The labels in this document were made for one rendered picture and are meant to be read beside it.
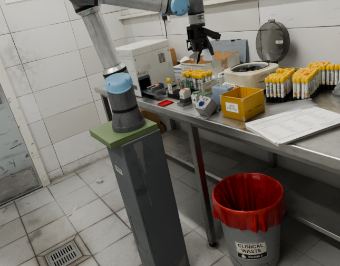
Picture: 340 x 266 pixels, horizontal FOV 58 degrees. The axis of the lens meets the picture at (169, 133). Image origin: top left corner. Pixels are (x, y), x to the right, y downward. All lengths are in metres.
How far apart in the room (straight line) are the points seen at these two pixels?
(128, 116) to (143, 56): 0.65
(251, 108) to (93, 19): 0.76
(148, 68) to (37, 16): 1.41
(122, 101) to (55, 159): 2.00
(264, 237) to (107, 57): 1.13
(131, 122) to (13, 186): 2.01
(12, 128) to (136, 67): 1.49
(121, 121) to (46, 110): 1.81
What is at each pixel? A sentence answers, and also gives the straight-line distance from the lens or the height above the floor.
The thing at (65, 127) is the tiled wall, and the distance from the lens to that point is 3.17.
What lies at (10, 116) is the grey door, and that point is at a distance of 2.99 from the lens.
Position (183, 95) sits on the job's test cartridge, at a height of 0.93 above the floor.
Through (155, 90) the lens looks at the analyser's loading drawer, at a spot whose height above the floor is 0.92.
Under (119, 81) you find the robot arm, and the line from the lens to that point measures 1.31.
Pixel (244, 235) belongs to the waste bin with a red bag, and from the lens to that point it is 1.62.
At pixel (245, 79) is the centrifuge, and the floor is 0.97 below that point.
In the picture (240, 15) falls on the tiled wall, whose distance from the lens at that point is 2.03.
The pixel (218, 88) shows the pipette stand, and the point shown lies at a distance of 1.47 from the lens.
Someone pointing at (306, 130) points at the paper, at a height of 0.89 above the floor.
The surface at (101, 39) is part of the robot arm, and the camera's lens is 1.42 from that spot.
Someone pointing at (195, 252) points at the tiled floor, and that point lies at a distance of 1.98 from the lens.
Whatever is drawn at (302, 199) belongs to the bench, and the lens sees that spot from 1.86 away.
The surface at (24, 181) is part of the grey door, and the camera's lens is 3.17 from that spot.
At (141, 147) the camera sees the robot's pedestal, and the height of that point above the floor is 0.83.
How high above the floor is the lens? 1.38
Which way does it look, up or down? 23 degrees down
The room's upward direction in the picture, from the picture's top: 12 degrees counter-clockwise
